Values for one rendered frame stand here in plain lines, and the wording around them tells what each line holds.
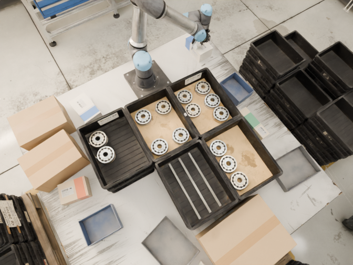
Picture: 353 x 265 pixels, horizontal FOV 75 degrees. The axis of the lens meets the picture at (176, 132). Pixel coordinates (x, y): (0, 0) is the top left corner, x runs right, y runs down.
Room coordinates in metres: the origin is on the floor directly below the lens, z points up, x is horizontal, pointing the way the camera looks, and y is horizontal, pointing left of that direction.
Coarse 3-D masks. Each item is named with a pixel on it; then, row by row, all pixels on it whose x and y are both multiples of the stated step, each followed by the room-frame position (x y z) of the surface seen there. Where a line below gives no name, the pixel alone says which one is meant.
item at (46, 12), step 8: (40, 0) 1.90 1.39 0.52; (48, 0) 1.95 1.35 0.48; (56, 0) 1.99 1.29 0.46; (64, 0) 2.02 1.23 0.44; (72, 0) 2.08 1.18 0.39; (80, 0) 2.12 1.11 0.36; (88, 0) 2.17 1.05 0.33; (40, 8) 1.88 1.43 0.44; (48, 8) 1.92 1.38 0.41; (56, 8) 1.97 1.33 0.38; (64, 8) 2.01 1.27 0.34; (48, 16) 1.90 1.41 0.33
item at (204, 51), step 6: (186, 36) 1.32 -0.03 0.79; (192, 36) 1.32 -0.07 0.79; (186, 42) 1.29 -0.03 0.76; (198, 42) 1.27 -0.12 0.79; (192, 48) 1.23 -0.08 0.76; (198, 48) 1.21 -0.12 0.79; (204, 48) 1.22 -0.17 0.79; (210, 48) 1.22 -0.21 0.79; (192, 54) 1.22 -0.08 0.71; (198, 54) 1.17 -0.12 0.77; (204, 54) 1.18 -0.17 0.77; (210, 54) 1.22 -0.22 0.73; (198, 60) 1.16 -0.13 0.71
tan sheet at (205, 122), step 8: (200, 80) 0.91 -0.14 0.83; (184, 88) 0.83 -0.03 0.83; (192, 88) 0.84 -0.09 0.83; (200, 96) 0.78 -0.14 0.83; (200, 104) 0.72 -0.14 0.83; (208, 112) 0.67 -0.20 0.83; (192, 120) 0.60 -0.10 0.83; (200, 120) 0.61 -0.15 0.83; (208, 120) 0.61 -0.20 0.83; (200, 128) 0.55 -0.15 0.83; (208, 128) 0.56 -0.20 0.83
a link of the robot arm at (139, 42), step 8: (136, 8) 1.07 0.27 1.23; (136, 16) 1.07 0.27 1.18; (144, 16) 1.08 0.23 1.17; (136, 24) 1.06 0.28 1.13; (144, 24) 1.07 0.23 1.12; (136, 32) 1.05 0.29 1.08; (144, 32) 1.07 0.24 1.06; (136, 40) 1.04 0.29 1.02; (144, 40) 1.07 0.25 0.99; (128, 48) 1.08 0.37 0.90; (136, 48) 1.02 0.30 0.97; (144, 48) 1.04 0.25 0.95
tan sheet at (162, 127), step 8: (152, 104) 0.70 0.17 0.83; (136, 112) 0.63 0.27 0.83; (152, 112) 0.64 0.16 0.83; (152, 120) 0.58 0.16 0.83; (160, 120) 0.59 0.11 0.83; (168, 120) 0.59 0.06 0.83; (176, 120) 0.59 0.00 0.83; (144, 128) 0.53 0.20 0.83; (152, 128) 0.53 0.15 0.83; (160, 128) 0.53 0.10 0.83; (168, 128) 0.54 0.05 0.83; (144, 136) 0.47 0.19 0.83; (152, 136) 0.48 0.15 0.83; (160, 136) 0.48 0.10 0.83; (168, 136) 0.48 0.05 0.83; (168, 144) 0.43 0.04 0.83; (176, 144) 0.44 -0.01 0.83
